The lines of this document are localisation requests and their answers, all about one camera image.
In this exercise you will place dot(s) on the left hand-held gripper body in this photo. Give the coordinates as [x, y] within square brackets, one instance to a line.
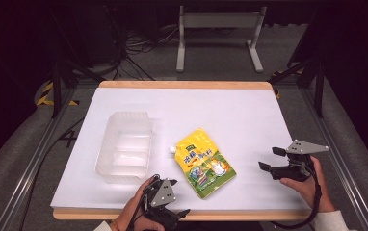
[163, 194]

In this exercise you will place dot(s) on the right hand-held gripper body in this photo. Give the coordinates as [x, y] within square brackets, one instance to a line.
[301, 147]

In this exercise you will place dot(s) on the person's left hand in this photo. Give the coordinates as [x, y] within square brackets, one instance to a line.
[132, 211]

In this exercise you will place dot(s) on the person's right hand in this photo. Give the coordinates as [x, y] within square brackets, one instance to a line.
[313, 192]

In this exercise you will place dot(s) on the yellow spouted pouch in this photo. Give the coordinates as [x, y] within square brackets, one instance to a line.
[204, 160]

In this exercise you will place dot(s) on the clear plastic container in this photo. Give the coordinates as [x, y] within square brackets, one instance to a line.
[126, 147]

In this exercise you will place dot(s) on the black metal stand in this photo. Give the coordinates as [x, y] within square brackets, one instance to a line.
[318, 86]
[57, 86]

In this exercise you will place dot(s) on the white table sheet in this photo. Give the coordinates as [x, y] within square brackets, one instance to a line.
[204, 106]

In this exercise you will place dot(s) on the white metal stand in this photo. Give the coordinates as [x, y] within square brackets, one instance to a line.
[220, 20]

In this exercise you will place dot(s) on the yellow black hazard tape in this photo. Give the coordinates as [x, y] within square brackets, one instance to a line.
[45, 96]

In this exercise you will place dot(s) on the aluminium rail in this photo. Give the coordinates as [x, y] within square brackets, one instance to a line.
[339, 154]
[34, 163]

